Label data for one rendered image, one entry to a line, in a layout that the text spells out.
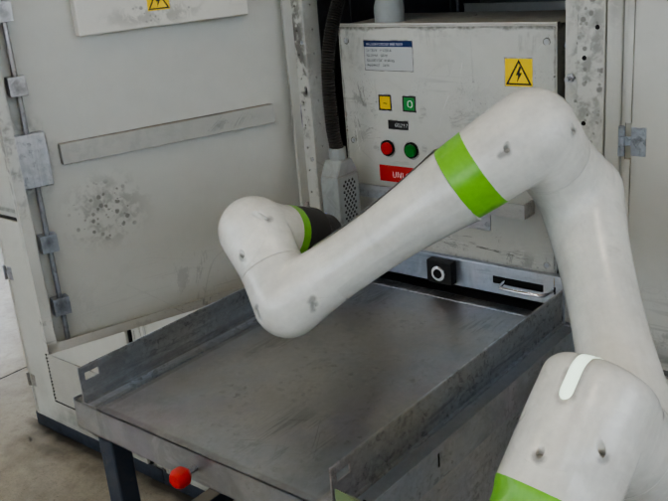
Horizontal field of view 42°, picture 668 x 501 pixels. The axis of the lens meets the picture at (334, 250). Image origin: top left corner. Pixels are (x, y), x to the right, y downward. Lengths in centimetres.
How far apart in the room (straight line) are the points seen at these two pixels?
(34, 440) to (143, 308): 148
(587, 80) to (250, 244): 64
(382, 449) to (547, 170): 45
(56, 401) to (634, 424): 248
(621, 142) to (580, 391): 66
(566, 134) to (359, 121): 78
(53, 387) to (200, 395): 166
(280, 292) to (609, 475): 54
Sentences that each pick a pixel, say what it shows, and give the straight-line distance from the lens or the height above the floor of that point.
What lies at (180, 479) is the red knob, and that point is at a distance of 137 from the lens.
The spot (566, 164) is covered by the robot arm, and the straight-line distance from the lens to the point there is 121.
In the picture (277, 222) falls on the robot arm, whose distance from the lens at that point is 133.
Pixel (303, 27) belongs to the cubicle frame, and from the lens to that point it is 188.
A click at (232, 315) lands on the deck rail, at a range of 177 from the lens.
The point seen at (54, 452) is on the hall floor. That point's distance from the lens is 320.
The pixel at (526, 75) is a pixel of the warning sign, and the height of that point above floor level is 130.
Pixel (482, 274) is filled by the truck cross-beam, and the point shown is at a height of 90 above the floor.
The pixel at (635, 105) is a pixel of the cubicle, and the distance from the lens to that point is 151.
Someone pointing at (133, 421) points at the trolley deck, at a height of 85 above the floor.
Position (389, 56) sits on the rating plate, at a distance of 181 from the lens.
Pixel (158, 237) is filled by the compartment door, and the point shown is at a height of 101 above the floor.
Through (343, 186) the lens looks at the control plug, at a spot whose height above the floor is 108.
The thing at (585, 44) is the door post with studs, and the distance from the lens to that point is 155.
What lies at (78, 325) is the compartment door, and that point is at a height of 87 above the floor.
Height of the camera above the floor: 156
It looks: 20 degrees down
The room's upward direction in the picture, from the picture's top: 5 degrees counter-clockwise
